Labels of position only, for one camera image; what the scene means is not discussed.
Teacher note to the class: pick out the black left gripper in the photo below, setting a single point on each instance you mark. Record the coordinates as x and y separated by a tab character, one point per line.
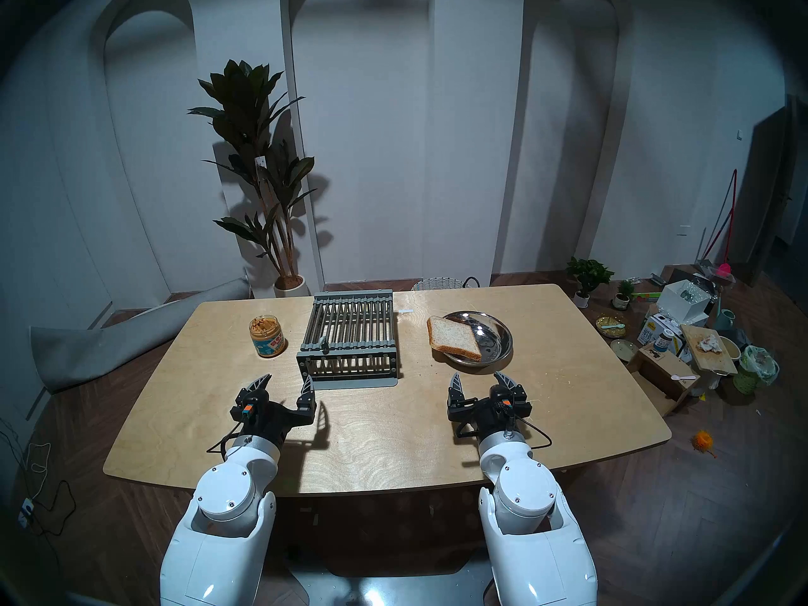
268	418

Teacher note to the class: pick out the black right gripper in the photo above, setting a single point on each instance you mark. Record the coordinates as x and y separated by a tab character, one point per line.
483	418

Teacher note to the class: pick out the round steel plate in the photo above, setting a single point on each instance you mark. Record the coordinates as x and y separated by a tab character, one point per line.
495	336

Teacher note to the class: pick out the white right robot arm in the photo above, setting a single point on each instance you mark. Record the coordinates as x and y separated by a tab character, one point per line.
530	504

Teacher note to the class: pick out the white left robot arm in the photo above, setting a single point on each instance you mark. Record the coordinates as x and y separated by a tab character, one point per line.
221	504

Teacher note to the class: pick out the metal robot base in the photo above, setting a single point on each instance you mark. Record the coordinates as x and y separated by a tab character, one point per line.
379	589

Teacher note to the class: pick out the open peanut butter jar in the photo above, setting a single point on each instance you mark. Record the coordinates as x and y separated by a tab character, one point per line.
268	343

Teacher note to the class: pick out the slice of bread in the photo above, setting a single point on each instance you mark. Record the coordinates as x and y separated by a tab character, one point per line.
451	336

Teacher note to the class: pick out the grey dish rack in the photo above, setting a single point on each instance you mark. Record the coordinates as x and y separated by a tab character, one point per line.
350	324

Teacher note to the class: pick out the white plant pot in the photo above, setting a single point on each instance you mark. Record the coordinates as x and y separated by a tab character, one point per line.
290	290

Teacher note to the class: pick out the small yellow dish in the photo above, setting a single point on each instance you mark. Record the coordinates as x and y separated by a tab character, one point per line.
611	326

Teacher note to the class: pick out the small bushy potted plant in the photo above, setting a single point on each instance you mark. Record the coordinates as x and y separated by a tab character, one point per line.
590	273

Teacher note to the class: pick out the tiny potted plant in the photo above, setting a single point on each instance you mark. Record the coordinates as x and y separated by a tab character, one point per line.
623	292

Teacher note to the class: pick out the white printed carton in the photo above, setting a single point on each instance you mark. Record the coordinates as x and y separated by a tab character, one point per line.
650	333

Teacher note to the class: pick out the brown bottle white lid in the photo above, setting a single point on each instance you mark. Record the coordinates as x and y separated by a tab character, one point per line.
663	343

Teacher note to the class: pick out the white plastic spoon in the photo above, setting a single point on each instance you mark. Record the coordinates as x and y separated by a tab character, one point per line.
677	378

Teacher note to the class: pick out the white open box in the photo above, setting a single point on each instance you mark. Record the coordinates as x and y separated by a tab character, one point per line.
678	305

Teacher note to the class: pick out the orange fluffy ball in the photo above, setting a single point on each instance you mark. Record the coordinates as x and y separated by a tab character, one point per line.
702	440

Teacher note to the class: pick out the wooden cutting board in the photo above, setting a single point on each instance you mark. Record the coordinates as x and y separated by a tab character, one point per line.
710	362

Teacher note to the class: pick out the crumpled white tissue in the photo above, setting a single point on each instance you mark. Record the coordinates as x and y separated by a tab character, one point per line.
708	343

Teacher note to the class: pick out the cream bowl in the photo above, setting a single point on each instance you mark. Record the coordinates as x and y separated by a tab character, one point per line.
731	349

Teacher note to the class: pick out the pale green jug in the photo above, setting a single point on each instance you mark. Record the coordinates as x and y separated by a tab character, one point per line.
727	320

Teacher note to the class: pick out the tall dark leafy plant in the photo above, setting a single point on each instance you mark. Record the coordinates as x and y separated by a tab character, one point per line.
249	125

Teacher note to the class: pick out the white power strip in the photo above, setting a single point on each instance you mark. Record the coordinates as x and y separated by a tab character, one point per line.
24	513

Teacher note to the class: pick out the dark door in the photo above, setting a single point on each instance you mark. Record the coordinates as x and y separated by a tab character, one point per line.
767	188

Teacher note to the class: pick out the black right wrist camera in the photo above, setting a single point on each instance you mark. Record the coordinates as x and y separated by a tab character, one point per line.
505	401

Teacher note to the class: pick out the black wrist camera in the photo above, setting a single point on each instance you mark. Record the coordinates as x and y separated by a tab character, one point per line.
505	401
245	413

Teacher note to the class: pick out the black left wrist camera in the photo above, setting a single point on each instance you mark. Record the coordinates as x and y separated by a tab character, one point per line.
245	413

